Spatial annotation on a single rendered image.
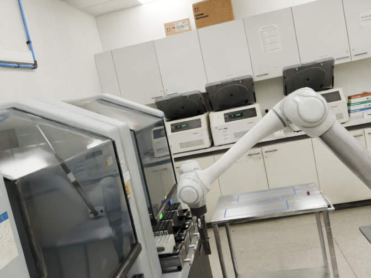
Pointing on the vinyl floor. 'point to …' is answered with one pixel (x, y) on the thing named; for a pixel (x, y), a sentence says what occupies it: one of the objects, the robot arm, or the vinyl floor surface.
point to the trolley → (295, 195)
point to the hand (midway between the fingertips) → (206, 246)
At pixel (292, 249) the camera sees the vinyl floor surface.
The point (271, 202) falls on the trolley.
